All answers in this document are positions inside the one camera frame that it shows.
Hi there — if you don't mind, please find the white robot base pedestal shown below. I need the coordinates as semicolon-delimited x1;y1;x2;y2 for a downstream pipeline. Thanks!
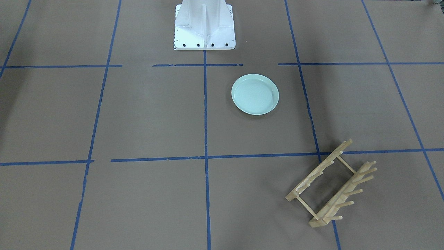
173;0;236;50

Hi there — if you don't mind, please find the wooden dish rack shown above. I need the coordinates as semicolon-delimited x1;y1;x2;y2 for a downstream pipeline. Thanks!
285;139;377;228

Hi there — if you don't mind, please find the light green plate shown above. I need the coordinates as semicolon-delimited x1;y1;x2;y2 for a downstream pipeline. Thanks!
231;73;280;116

